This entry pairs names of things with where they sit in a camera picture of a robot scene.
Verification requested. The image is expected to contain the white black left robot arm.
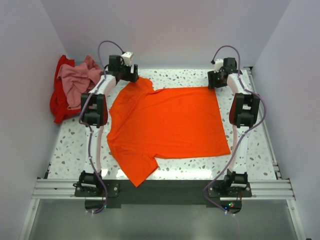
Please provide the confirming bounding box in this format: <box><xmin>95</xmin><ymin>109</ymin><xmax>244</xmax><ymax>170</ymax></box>
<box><xmin>73</xmin><ymin>51</ymin><xmax>139</xmax><ymax>197</ymax></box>

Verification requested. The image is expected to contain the aluminium front frame rail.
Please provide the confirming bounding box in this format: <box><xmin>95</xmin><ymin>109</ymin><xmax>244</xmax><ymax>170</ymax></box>
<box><xmin>31</xmin><ymin>179</ymin><xmax>295</xmax><ymax>200</ymax></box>

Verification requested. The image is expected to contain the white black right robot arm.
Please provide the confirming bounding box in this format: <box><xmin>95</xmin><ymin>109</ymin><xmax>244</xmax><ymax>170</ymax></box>
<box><xmin>207</xmin><ymin>57</ymin><xmax>260</xmax><ymax>197</ymax></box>

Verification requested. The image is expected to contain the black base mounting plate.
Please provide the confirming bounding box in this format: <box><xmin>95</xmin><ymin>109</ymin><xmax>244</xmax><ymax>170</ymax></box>
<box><xmin>73</xmin><ymin>180</ymin><xmax>253</xmax><ymax>213</ymax></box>

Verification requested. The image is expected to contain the red t shirt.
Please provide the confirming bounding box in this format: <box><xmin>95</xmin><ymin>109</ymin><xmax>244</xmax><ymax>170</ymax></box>
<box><xmin>49</xmin><ymin>55</ymin><xmax>81</xmax><ymax>124</ymax></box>

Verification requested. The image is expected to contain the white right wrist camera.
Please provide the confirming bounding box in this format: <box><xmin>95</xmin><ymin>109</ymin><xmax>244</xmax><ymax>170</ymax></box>
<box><xmin>213</xmin><ymin>58</ymin><xmax>224</xmax><ymax>72</ymax></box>

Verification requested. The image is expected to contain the teal laundry basket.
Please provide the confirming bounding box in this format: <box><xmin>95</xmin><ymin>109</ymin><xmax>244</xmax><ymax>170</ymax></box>
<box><xmin>75</xmin><ymin>56</ymin><xmax>103</xmax><ymax>76</ymax></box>

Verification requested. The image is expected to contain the orange t shirt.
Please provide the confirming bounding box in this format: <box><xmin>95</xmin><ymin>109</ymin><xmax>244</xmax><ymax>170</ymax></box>
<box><xmin>107</xmin><ymin>78</ymin><xmax>230</xmax><ymax>187</ymax></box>

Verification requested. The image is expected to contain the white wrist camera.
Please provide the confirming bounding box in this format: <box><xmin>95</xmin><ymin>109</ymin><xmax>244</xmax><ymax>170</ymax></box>
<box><xmin>213</xmin><ymin>58</ymin><xmax>224</xmax><ymax>72</ymax></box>
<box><xmin>121</xmin><ymin>51</ymin><xmax>134</xmax><ymax>66</ymax></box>

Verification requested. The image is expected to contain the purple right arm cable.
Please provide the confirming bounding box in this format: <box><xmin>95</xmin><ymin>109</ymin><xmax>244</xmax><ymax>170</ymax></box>
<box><xmin>201</xmin><ymin>45</ymin><xmax>268</xmax><ymax>210</ymax></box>

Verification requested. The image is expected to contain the pink t shirt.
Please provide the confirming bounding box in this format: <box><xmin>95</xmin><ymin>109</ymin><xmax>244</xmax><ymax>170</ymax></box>
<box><xmin>57</xmin><ymin>54</ymin><xmax>103</xmax><ymax>110</ymax></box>

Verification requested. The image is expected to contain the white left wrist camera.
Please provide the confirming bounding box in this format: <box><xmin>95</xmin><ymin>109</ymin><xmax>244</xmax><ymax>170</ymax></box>
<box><xmin>121</xmin><ymin>51</ymin><xmax>134</xmax><ymax>66</ymax></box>

